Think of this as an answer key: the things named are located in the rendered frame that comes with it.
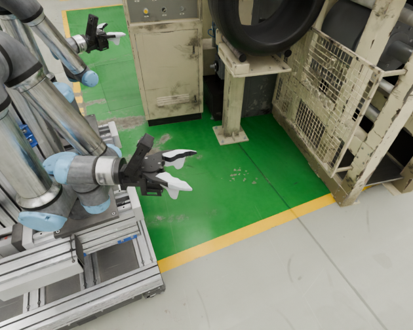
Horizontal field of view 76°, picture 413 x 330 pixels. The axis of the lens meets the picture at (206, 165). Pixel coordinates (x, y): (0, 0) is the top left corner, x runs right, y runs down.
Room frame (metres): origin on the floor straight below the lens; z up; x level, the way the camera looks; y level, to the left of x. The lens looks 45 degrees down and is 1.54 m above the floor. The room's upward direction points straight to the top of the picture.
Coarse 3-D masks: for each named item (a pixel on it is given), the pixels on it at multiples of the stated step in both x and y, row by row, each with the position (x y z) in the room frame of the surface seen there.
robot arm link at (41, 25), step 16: (0, 0) 1.05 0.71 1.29; (16, 0) 1.05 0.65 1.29; (32, 0) 1.08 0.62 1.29; (16, 16) 1.05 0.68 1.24; (32, 16) 1.06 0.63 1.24; (48, 32) 1.09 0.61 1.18; (64, 48) 1.12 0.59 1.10; (64, 64) 1.13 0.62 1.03; (80, 64) 1.15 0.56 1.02; (80, 80) 1.15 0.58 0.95; (96, 80) 1.17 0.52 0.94
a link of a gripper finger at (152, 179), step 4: (144, 172) 0.44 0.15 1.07; (144, 176) 0.43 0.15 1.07; (148, 176) 0.43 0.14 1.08; (152, 176) 0.43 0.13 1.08; (148, 180) 0.42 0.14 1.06; (152, 180) 0.41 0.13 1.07; (156, 180) 0.41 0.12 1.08; (160, 180) 0.41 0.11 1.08; (164, 180) 0.41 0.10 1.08; (164, 184) 0.41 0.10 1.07
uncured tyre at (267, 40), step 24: (216, 0) 1.48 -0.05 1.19; (288, 0) 1.82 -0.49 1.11; (312, 0) 1.69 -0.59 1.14; (216, 24) 1.58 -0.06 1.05; (240, 24) 1.44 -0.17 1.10; (264, 24) 1.79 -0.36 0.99; (288, 24) 1.75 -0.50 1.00; (312, 24) 1.56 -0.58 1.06; (240, 48) 1.48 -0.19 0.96; (264, 48) 1.48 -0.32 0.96
